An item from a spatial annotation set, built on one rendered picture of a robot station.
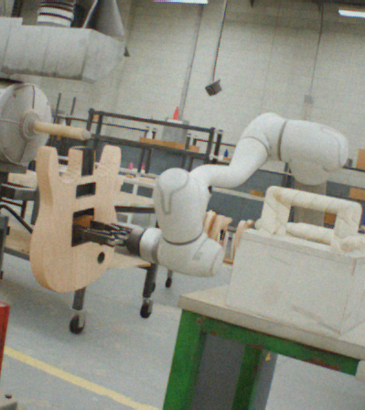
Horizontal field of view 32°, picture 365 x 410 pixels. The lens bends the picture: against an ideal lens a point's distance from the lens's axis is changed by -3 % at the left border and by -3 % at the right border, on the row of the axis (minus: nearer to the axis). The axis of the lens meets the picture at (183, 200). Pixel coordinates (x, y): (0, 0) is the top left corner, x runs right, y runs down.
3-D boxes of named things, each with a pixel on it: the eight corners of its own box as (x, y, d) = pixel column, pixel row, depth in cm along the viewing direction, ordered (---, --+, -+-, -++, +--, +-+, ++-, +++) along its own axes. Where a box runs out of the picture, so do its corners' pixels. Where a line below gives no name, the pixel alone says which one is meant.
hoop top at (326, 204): (262, 199, 141) (265, 184, 141) (267, 199, 144) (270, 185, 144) (349, 217, 132) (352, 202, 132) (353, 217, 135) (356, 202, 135)
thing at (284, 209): (269, 233, 149) (276, 193, 149) (273, 233, 152) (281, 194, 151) (282, 236, 148) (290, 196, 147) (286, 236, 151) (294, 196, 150)
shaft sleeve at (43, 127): (32, 129, 192) (36, 120, 192) (38, 133, 195) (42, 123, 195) (79, 137, 184) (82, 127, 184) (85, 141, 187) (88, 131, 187)
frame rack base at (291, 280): (223, 306, 143) (238, 230, 142) (248, 298, 157) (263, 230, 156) (339, 339, 131) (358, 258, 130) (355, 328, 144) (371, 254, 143)
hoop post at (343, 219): (327, 251, 134) (337, 207, 133) (331, 250, 137) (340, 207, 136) (342, 253, 132) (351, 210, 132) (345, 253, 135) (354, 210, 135)
